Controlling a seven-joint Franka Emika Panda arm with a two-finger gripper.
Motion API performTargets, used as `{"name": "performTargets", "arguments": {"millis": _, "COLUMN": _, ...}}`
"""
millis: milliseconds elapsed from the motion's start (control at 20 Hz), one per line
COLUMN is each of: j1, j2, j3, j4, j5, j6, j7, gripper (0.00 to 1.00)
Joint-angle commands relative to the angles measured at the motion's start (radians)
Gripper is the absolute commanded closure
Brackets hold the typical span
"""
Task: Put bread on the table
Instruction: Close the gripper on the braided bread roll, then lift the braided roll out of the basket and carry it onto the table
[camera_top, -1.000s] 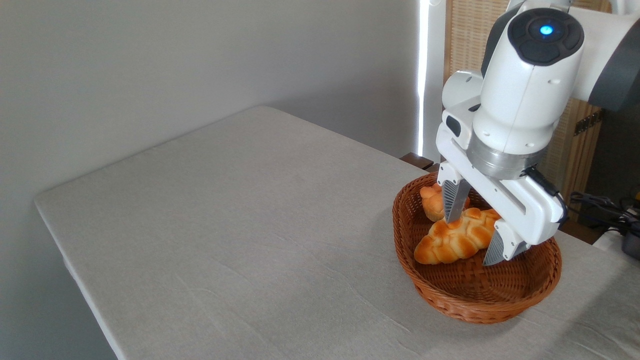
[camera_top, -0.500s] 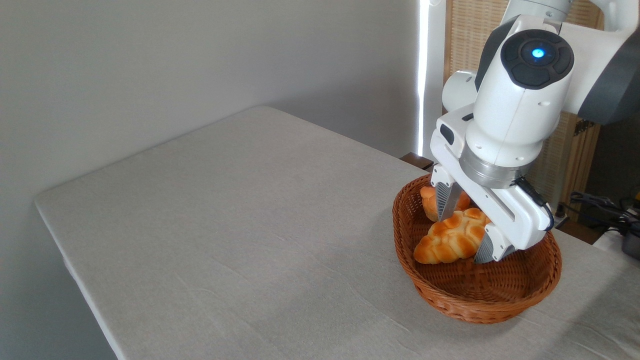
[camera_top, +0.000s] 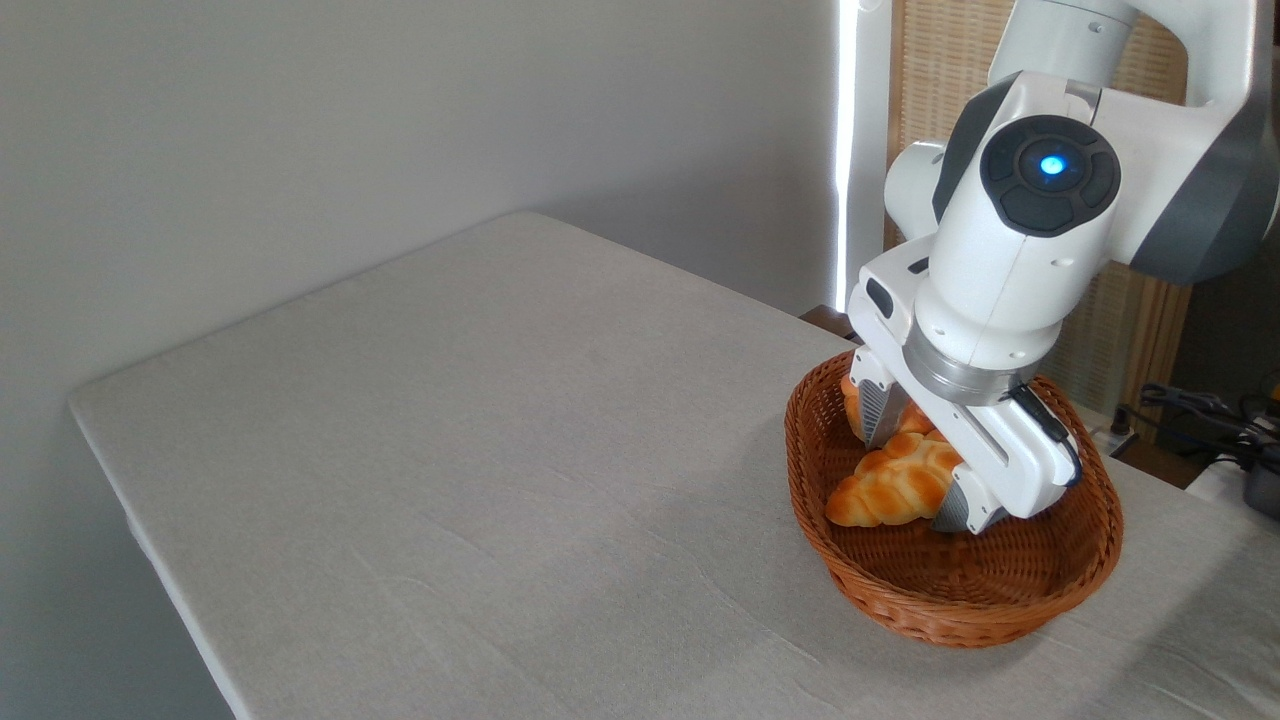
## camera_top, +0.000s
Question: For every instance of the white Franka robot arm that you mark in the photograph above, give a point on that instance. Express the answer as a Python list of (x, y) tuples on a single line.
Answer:
[(1010, 280)]

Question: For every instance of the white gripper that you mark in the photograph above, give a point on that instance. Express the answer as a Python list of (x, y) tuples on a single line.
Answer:
[(1020, 460)]

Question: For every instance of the grey tablecloth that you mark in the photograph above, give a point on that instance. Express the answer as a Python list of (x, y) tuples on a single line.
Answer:
[(500, 500)]

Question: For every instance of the white power strip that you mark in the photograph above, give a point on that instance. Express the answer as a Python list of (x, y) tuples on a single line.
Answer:
[(1108, 440)]

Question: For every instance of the dark wooden furniture piece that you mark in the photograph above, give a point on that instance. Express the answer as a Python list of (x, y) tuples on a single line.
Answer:
[(825, 320)]

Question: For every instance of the round golden bread roll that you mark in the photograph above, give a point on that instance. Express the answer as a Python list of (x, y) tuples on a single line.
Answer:
[(915, 420)]

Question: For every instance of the white vertical frame strip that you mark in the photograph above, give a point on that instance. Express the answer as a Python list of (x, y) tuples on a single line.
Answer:
[(862, 150)]

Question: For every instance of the brown oval wicker basket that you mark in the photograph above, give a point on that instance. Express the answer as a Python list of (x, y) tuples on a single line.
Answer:
[(960, 600)]

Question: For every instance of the braided golden bread loaf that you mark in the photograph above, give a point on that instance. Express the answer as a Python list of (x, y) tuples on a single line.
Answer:
[(890, 487)]

